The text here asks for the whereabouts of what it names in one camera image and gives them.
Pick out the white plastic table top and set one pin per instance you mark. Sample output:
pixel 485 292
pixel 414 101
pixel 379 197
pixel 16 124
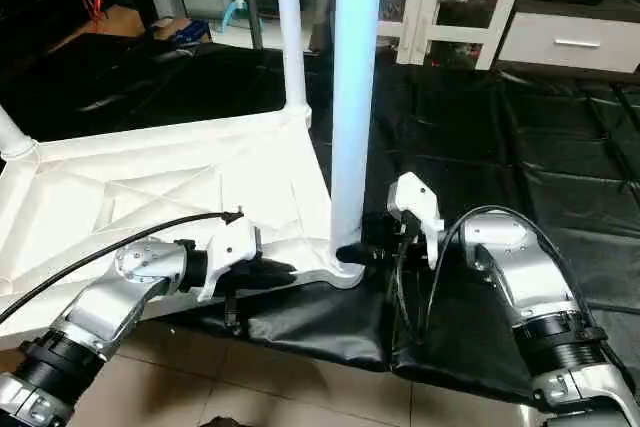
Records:
pixel 130 187

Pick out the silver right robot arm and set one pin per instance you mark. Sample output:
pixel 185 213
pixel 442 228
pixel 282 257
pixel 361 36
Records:
pixel 520 277

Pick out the black work mat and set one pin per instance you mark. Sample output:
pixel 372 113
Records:
pixel 500 147

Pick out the white glass-door cabinet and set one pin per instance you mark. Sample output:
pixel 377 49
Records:
pixel 450 2

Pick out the blue plastic bag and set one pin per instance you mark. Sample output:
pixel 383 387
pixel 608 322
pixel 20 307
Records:
pixel 192 33

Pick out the brown cardboard box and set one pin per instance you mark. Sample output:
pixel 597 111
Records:
pixel 165 29

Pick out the white drawer unit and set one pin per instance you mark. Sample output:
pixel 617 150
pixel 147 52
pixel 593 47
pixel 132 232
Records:
pixel 575 42

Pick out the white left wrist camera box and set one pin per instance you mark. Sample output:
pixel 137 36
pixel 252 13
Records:
pixel 232 252

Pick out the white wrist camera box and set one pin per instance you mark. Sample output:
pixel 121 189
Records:
pixel 232 252
pixel 415 202

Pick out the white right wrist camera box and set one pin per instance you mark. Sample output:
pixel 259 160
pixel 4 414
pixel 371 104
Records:
pixel 415 202

